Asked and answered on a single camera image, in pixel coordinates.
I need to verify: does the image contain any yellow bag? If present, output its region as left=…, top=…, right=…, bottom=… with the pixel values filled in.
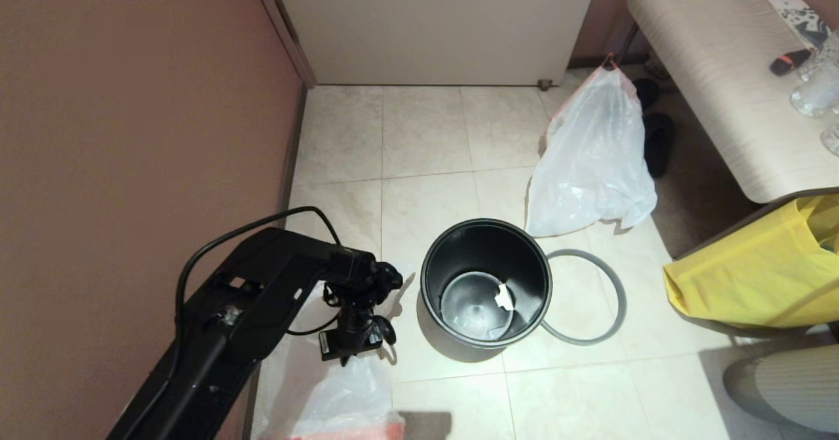
left=663, top=194, right=839, bottom=330

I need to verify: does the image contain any black slipper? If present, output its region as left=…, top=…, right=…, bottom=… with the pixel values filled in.
left=634, top=78, right=661, bottom=111
left=646, top=113, right=678, bottom=180

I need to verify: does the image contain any black and white brochure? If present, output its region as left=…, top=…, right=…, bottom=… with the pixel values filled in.
left=768, top=0, right=836, bottom=50

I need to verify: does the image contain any black and orange remote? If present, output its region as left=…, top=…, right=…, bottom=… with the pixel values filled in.
left=770, top=49, right=813, bottom=77

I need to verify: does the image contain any grey ribbed rounded object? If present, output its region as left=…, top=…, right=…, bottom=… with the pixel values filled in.
left=723, top=345, right=839, bottom=435

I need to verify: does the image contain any translucent white trash bag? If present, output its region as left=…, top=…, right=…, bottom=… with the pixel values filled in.
left=252, top=281, right=407, bottom=440

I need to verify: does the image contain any black cable with plug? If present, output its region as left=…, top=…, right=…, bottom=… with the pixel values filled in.
left=174, top=206, right=345, bottom=336

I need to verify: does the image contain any used translucent orange-drawstring trash bag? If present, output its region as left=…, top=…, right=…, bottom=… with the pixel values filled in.
left=526, top=52, right=658, bottom=239

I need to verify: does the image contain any beige bench with metal legs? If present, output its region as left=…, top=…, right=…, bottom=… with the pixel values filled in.
left=619, top=0, right=839, bottom=205

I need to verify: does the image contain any white door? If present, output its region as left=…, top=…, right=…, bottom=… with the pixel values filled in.
left=267, top=0, right=604, bottom=87

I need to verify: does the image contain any black trash bin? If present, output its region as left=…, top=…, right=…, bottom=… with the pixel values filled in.
left=420, top=219, right=553, bottom=350

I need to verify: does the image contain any grey bin rim ring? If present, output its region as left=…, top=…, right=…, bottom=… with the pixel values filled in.
left=541, top=250, right=628, bottom=347

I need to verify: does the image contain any beige door frame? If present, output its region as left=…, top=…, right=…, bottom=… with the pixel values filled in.
left=248, top=0, right=319, bottom=89

